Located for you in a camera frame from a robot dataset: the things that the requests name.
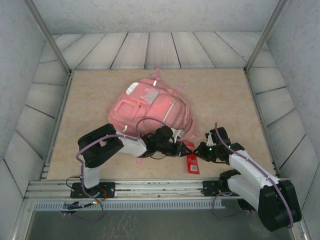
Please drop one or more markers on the red card pack with barcode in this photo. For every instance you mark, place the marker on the red card pack with barcode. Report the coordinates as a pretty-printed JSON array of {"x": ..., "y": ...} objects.
[{"x": 193, "y": 165}]

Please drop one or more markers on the pink student backpack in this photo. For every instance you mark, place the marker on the pink student backpack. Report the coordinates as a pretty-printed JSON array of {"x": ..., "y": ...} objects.
[{"x": 150, "y": 107}]

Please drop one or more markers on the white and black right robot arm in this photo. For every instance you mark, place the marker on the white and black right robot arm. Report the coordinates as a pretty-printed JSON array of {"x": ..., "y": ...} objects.
[{"x": 250, "y": 170}]

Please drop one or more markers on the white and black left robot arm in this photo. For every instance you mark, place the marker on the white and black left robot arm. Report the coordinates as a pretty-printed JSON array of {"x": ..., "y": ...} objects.
[{"x": 132, "y": 146}]

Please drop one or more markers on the grey metal sheet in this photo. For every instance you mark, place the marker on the grey metal sheet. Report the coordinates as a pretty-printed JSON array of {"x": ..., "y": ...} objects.
[{"x": 150, "y": 225}]

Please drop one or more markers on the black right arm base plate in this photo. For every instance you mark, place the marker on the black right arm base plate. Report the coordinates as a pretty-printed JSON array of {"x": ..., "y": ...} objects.
[{"x": 208, "y": 187}]

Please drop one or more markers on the long aluminium mounting rail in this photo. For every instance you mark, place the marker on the long aluminium mounting rail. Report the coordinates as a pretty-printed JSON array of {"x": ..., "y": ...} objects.
[{"x": 155, "y": 186}]

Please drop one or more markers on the aluminium side rail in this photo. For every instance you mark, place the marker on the aluminium side rail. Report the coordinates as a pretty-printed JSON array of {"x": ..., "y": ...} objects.
[
  {"x": 255, "y": 100},
  {"x": 66, "y": 95}
]

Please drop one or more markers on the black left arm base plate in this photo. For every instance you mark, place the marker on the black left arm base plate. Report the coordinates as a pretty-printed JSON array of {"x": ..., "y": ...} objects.
[{"x": 110, "y": 187}]

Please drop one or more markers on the aluminium frame post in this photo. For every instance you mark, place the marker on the aluminium frame post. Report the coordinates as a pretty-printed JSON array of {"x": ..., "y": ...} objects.
[
  {"x": 47, "y": 37},
  {"x": 265, "y": 35}
]

